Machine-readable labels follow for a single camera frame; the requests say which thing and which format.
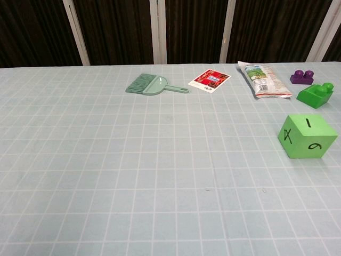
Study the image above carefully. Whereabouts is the white snack bag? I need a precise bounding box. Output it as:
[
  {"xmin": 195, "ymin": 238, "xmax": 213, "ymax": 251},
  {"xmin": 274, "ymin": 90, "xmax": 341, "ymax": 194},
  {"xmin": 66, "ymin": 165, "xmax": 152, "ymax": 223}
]
[{"xmin": 237, "ymin": 60, "xmax": 293, "ymax": 100}]

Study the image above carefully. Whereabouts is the white frame post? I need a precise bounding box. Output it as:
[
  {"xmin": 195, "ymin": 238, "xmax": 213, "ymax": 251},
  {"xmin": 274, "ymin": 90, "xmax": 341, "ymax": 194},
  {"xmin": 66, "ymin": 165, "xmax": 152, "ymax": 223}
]
[
  {"xmin": 219, "ymin": 0, "xmax": 237, "ymax": 64},
  {"xmin": 306, "ymin": 0, "xmax": 341, "ymax": 62},
  {"xmin": 62, "ymin": 0, "xmax": 91, "ymax": 67},
  {"xmin": 149, "ymin": 0, "xmax": 167, "ymax": 65}
]

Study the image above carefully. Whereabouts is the light blue grid tablecloth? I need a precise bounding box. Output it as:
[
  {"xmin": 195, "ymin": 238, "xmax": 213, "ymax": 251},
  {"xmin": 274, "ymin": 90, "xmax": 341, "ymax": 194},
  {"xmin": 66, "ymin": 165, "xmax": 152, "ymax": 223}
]
[{"xmin": 0, "ymin": 61, "xmax": 341, "ymax": 256}]

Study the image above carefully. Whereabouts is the red and white card packet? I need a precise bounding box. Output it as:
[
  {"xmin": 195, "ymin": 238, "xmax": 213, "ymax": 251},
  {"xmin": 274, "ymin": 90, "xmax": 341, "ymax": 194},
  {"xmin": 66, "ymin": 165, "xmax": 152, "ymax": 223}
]
[{"xmin": 187, "ymin": 68, "xmax": 232, "ymax": 94}]

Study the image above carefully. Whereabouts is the green cube with black numbers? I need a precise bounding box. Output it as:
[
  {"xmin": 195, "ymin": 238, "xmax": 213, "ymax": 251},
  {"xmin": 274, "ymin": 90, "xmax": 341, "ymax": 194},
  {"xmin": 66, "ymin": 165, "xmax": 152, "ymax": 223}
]
[{"xmin": 277, "ymin": 114, "xmax": 338, "ymax": 160}]

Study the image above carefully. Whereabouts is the purple toy building block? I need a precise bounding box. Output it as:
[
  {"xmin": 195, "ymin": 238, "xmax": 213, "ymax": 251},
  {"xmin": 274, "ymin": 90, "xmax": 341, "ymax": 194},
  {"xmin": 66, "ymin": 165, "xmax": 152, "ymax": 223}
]
[{"xmin": 289, "ymin": 69, "xmax": 315, "ymax": 85}]

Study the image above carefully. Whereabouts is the green toy building block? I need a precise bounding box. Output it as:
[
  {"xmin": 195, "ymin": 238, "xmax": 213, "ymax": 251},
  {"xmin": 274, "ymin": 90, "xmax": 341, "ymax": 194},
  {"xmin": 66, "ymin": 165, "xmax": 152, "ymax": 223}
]
[{"xmin": 296, "ymin": 82, "xmax": 335, "ymax": 110}]

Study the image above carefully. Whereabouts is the teal plastic hand brush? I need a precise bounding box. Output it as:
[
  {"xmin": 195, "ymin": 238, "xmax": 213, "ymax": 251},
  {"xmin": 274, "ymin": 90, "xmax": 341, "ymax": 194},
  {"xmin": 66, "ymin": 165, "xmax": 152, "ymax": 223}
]
[{"xmin": 125, "ymin": 73, "xmax": 190, "ymax": 97}]

